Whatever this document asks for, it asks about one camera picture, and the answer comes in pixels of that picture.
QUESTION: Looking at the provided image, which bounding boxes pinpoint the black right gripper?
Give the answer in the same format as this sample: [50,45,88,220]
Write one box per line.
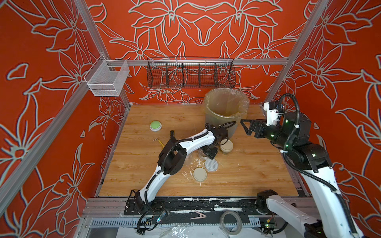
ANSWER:
[242,117,296,151]

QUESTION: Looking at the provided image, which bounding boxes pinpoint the beige lidded jar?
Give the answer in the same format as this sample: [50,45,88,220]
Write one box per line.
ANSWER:
[219,139,234,154]
[198,149,209,160]

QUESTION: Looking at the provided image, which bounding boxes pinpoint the beige lid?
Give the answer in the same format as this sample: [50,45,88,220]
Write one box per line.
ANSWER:
[193,168,207,182]

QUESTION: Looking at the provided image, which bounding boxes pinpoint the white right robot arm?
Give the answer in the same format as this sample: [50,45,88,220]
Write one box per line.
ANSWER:
[240,93,364,238]

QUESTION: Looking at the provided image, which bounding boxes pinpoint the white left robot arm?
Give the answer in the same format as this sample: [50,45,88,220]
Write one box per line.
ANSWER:
[134,121,236,212]

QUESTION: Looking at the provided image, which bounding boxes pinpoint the silver mesh waste bin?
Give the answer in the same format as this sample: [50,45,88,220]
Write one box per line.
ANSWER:
[205,111,242,140]

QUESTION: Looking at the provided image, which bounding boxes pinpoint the yellow plastic bin liner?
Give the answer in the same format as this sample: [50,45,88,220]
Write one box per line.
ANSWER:
[203,88,250,120]

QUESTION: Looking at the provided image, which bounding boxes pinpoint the green push button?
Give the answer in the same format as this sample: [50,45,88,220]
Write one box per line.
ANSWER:
[149,121,162,132]

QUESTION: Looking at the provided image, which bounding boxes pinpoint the red clip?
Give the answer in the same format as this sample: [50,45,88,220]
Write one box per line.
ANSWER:
[190,211,206,220]

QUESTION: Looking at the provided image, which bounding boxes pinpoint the clear tape roll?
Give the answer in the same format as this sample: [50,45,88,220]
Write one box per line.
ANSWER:
[219,211,243,238]

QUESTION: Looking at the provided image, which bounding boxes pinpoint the crumpled clear plastic film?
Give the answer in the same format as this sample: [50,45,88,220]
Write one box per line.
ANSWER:
[159,224,192,238]

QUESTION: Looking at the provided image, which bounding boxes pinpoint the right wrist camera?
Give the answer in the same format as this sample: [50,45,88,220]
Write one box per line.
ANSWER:
[263,101,282,126]

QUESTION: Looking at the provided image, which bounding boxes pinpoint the white cable duct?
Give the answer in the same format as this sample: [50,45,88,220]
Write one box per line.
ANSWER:
[89,217,261,228]

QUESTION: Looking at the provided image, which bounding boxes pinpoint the black wire wall basket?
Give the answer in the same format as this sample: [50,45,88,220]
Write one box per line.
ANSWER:
[146,57,236,89]

